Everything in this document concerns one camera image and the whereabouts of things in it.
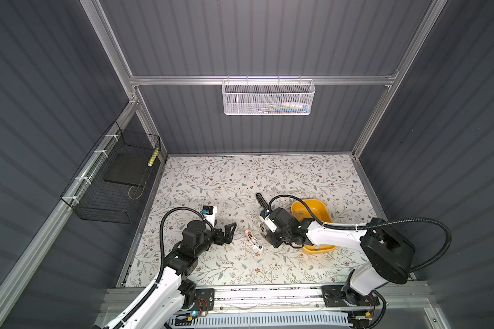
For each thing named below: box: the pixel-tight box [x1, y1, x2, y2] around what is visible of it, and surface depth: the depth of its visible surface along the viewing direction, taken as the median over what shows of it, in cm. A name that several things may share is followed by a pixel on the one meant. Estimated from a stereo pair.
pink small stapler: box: [244, 229, 264, 251], surface depth 88 cm
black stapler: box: [255, 192, 269, 210], surface depth 101 cm
